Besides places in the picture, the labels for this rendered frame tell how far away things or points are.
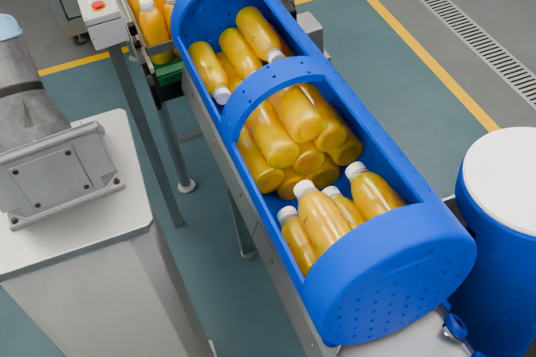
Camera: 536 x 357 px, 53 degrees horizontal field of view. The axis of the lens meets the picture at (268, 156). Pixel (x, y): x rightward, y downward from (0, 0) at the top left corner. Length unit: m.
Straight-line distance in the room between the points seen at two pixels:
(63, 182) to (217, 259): 1.35
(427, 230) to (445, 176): 1.70
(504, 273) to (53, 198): 0.87
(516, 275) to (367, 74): 1.94
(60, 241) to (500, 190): 0.81
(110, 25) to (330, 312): 1.06
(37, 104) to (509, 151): 0.90
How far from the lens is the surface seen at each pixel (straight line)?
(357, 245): 0.79
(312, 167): 1.11
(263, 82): 1.03
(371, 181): 0.96
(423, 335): 1.06
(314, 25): 1.81
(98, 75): 3.27
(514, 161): 1.19
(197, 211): 2.40
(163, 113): 2.15
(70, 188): 0.99
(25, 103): 0.96
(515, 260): 1.16
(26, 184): 0.96
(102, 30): 1.60
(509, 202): 1.11
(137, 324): 1.25
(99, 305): 1.15
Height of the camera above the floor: 1.88
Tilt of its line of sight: 48 degrees down
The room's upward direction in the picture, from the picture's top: 8 degrees counter-clockwise
